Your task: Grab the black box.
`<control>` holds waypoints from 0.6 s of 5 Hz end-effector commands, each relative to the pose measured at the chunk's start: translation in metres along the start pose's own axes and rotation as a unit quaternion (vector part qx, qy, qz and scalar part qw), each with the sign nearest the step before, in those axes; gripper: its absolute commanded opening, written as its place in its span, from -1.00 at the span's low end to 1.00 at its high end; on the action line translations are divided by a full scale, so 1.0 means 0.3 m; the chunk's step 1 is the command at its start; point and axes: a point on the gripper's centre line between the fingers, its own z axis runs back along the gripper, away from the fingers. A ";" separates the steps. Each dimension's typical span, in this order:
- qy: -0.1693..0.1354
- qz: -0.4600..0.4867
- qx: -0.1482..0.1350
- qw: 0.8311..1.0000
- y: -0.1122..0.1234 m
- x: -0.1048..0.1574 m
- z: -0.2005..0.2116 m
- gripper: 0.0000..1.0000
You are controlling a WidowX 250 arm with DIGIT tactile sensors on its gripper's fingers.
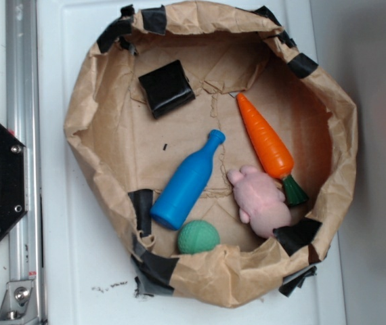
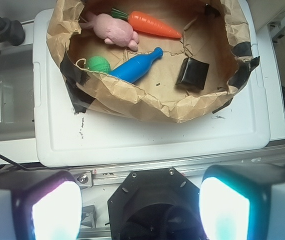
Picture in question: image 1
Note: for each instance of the black box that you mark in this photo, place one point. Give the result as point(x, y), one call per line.
point(166, 88)

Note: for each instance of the blue plastic bottle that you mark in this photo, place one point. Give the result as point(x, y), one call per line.
point(184, 188)

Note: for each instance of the brown paper bag with tape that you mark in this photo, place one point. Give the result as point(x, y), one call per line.
point(128, 156)

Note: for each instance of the green dimpled ball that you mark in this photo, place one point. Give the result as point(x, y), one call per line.
point(196, 237)

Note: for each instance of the pink plush pig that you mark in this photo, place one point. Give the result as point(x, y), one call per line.
point(261, 204)

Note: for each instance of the orange toy carrot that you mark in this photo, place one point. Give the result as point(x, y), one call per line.
point(271, 151)

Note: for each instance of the aluminium extrusion rail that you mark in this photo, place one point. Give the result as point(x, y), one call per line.
point(22, 97)

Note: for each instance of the metal corner bracket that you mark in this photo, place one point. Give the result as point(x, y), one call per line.
point(19, 305)

